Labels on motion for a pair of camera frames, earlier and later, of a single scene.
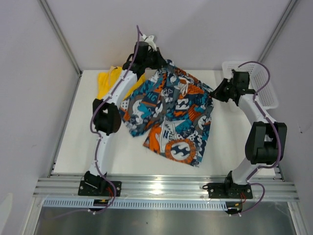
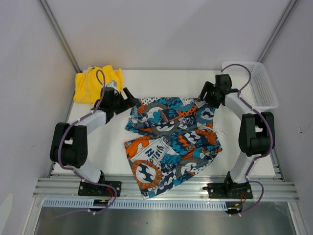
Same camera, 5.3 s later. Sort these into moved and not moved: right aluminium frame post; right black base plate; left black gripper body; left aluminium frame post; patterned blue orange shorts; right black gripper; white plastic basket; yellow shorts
Moved: left black gripper body; yellow shorts; right black gripper; patterned blue orange shorts
Not moved: left aluminium frame post; white plastic basket; right black base plate; right aluminium frame post
